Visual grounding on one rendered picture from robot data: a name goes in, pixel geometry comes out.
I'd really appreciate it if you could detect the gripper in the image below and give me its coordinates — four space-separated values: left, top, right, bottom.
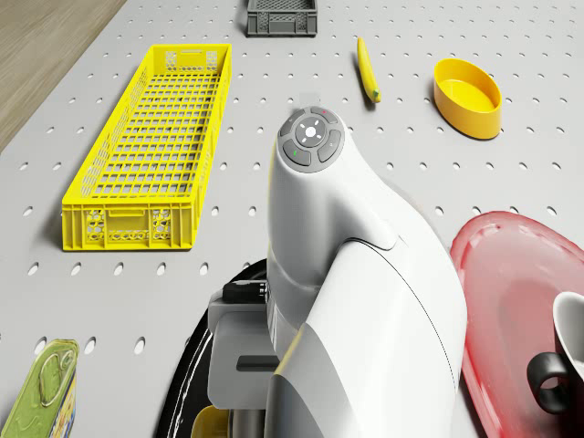
206 278 280 438

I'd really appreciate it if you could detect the yellow mug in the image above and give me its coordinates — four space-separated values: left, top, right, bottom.
190 404 230 438

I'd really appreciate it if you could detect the black plate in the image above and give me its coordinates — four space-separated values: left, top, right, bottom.
154 256 270 438

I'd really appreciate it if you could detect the yellow basket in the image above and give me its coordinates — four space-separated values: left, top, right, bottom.
60 43 234 253

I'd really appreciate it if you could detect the flat-sided can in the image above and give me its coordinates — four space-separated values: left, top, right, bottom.
0 338 80 438

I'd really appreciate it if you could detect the red plate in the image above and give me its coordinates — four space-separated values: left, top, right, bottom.
448 210 584 438

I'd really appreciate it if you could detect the banana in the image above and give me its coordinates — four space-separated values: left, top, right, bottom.
355 36 382 105

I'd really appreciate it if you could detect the dark grey basket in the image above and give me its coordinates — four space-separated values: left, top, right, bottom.
245 0 318 39

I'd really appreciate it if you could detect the yellow bowl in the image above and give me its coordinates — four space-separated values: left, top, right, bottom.
433 57 504 141

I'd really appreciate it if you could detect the black mug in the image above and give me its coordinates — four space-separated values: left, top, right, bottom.
526 291 584 417

